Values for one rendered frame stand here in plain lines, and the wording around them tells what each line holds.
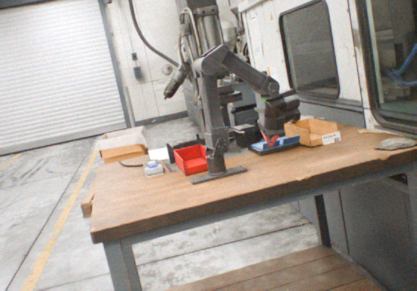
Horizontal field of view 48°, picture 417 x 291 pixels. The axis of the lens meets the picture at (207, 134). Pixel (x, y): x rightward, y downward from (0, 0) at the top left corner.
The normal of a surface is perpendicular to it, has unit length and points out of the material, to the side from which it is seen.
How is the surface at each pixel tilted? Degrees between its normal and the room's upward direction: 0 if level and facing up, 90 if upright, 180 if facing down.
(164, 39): 90
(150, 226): 90
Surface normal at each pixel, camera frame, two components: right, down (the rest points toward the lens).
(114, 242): 0.21, 0.12
